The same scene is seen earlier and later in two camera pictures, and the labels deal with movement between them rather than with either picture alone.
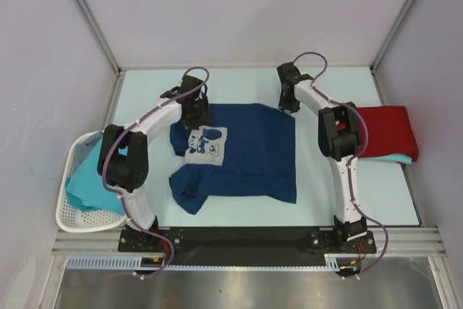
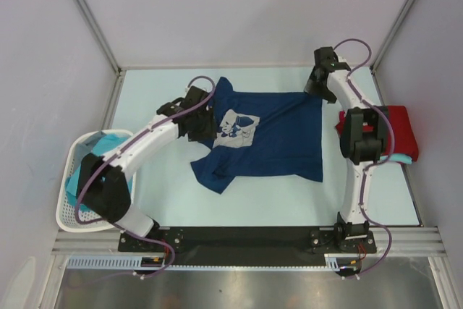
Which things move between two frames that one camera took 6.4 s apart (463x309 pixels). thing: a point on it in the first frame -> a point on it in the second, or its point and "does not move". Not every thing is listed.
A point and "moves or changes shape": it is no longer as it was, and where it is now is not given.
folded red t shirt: x=390 y=132 does not move
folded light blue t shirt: x=396 y=157 does not move
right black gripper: x=284 y=105 -> x=311 y=86
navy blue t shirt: x=246 y=150 moves or changes shape
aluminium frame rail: x=401 y=241 does not move
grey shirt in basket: x=84 y=146 does not move
